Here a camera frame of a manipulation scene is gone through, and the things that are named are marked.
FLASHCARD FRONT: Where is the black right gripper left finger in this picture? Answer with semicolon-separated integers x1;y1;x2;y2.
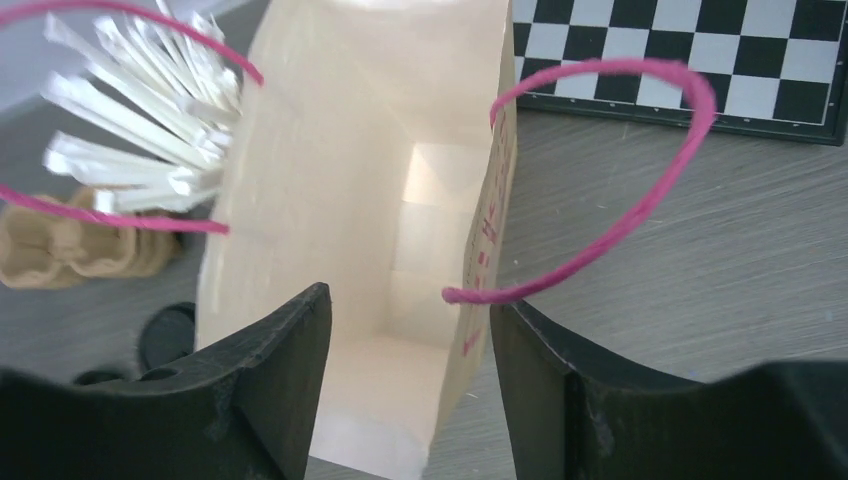
1;283;332;479

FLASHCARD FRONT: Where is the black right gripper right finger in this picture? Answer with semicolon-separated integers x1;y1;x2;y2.
490;301;847;480

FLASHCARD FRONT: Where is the brown cardboard cup carrier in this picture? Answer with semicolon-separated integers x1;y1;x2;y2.
1;204;181;289

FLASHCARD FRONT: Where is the pink paper gift bag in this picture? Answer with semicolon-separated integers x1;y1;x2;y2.
0;0;719;480

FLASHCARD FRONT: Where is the black white chessboard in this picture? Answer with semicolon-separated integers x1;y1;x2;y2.
513;0;847;146

